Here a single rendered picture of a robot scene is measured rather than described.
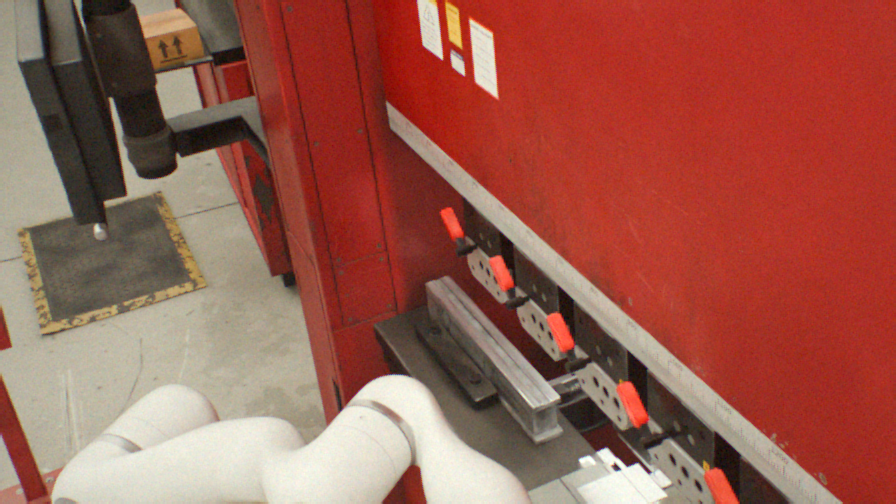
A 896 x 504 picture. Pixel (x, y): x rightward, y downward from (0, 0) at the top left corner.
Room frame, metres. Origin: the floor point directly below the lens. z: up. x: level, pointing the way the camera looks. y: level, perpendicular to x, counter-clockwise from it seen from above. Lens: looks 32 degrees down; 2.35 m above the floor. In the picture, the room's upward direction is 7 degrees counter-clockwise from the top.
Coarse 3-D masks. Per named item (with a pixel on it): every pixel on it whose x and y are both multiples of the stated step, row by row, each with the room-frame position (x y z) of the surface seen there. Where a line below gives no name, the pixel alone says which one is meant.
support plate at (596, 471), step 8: (592, 464) 1.42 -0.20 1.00; (600, 464) 1.41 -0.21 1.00; (576, 472) 1.40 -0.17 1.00; (584, 472) 1.40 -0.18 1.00; (592, 472) 1.40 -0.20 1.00; (600, 472) 1.39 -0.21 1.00; (568, 480) 1.38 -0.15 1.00; (576, 480) 1.38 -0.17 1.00; (584, 480) 1.38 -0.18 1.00; (592, 480) 1.38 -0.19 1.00; (536, 488) 1.38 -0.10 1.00; (544, 488) 1.37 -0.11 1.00; (552, 488) 1.37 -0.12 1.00; (560, 488) 1.37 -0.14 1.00; (576, 488) 1.36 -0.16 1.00; (536, 496) 1.36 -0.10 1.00; (544, 496) 1.35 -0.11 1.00; (552, 496) 1.35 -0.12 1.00; (560, 496) 1.35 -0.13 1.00; (568, 496) 1.35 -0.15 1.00
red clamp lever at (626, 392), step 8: (624, 384) 1.24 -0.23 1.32; (624, 392) 1.23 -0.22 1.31; (632, 392) 1.23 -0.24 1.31; (624, 400) 1.22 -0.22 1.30; (632, 400) 1.22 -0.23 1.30; (632, 408) 1.21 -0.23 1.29; (640, 408) 1.21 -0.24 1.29; (632, 416) 1.20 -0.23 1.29; (640, 416) 1.20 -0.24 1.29; (640, 424) 1.19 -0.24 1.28; (648, 432) 1.19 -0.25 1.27; (656, 432) 1.19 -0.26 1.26; (664, 432) 1.19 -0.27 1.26; (640, 440) 1.18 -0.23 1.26; (648, 440) 1.17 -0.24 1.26; (656, 440) 1.17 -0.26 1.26; (648, 448) 1.17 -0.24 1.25
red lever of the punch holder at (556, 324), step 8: (552, 320) 1.41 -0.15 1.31; (560, 320) 1.41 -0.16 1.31; (552, 328) 1.41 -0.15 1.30; (560, 328) 1.40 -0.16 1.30; (560, 336) 1.39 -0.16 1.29; (568, 336) 1.39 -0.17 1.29; (560, 344) 1.39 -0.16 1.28; (568, 344) 1.38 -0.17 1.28; (568, 352) 1.38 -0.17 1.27; (576, 360) 1.37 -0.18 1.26; (584, 360) 1.37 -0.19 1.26; (568, 368) 1.36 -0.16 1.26; (576, 368) 1.36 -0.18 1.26
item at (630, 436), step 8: (624, 432) 1.35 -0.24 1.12; (632, 432) 1.33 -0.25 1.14; (640, 432) 1.31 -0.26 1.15; (624, 440) 1.37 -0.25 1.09; (632, 440) 1.33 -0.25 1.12; (632, 448) 1.35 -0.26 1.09; (640, 448) 1.31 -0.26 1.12; (640, 456) 1.33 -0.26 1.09; (648, 456) 1.29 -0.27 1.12; (648, 464) 1.29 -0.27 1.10
